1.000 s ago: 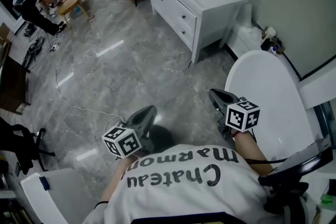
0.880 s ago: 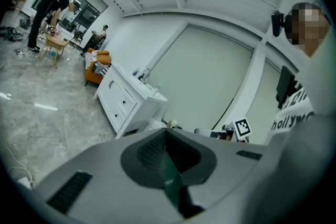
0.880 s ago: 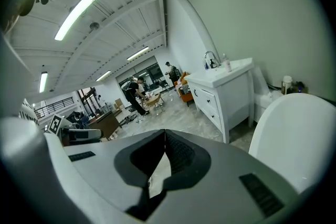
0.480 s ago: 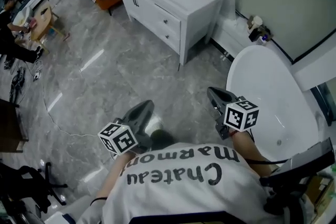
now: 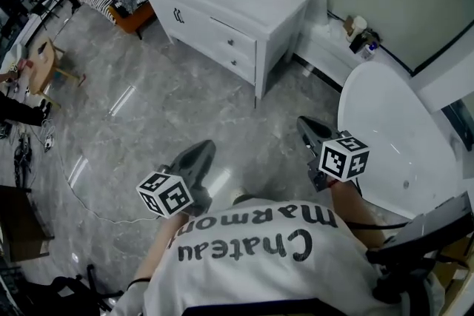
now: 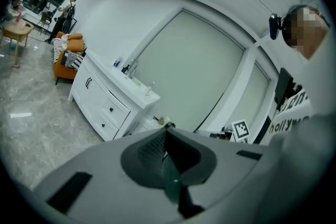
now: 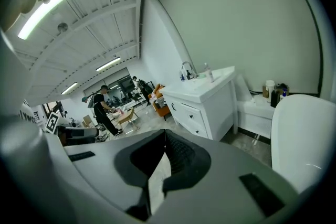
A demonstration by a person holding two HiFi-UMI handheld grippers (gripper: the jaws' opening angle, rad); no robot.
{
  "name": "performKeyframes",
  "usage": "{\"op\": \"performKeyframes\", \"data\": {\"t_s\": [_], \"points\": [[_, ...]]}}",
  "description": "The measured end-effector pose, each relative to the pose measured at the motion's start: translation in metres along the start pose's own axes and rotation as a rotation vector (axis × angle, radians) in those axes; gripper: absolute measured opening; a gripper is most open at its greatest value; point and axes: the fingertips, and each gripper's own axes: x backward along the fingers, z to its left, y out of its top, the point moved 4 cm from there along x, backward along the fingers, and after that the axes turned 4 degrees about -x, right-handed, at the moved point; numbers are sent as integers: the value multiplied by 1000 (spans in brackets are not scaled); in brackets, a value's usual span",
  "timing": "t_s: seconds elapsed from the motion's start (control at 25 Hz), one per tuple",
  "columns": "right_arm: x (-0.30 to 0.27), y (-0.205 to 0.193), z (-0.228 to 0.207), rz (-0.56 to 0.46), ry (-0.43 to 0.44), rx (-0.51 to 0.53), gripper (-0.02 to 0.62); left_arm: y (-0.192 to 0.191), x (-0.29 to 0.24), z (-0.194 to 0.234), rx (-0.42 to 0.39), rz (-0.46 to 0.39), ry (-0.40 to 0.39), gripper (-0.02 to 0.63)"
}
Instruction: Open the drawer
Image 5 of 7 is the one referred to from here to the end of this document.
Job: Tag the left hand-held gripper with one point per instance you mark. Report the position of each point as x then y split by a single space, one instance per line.
164 194

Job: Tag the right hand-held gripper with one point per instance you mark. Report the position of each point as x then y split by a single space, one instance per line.
344 159

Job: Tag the white cabinet drawer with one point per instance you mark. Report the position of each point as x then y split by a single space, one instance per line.
244 46
244 70

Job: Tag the person's left forearm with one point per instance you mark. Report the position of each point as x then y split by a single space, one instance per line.
159 248

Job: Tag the person's right forearm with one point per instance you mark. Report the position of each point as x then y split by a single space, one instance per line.
352 207

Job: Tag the black drawer knob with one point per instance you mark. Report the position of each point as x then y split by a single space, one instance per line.
234 63
230 41

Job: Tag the white bathtub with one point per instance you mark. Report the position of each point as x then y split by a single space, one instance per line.
389 129

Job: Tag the white low ledge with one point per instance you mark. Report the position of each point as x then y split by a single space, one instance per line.
326 48

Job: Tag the white bottle blue label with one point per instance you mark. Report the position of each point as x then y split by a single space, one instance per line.
368 52

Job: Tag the black box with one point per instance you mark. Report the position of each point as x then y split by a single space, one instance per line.
361 44

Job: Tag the small brown box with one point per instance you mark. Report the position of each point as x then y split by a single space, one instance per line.
348 24

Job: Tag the white paper cup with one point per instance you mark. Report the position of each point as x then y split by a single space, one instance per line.
360 26

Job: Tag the white vanity cabinet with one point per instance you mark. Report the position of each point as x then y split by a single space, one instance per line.
281 16

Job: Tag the white cabinet door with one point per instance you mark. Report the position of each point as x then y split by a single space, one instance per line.
196 26

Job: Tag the white printed t-shirt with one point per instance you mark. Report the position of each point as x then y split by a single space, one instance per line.
259 288

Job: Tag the black chest-mounted device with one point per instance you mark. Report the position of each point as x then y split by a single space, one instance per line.
426 229

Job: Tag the teal plastic item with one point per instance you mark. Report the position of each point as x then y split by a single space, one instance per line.
58 75

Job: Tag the zigzag patterned cushion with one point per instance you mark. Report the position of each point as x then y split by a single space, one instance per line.
129 0

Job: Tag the black office chair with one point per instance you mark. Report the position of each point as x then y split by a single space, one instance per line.
70 292

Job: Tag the brown wooden cabinet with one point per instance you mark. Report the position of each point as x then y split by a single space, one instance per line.
22 222

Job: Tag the wooden side table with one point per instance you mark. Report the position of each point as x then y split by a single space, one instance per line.
40 66

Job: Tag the striped blanket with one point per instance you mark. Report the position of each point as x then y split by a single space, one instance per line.
98 3

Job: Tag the cardboard box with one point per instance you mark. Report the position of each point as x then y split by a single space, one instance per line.
459 259

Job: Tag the pink box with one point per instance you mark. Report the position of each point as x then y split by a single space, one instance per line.
26 66

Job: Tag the white low cabinet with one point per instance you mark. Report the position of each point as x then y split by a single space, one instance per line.
22 37

